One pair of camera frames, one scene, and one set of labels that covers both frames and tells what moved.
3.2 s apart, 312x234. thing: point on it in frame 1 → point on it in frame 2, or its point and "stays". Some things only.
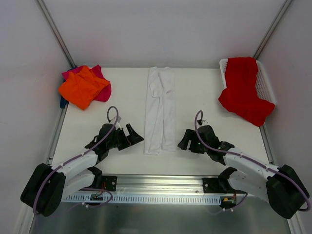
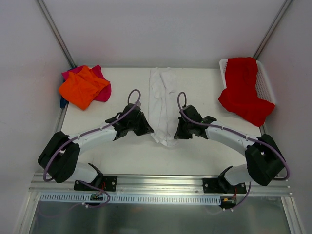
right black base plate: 213,185 stays
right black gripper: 194,143 → 184,127
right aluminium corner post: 272,29 stays
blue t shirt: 62,102 stays
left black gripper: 125,139 → 140,121
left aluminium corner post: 56,33 stays
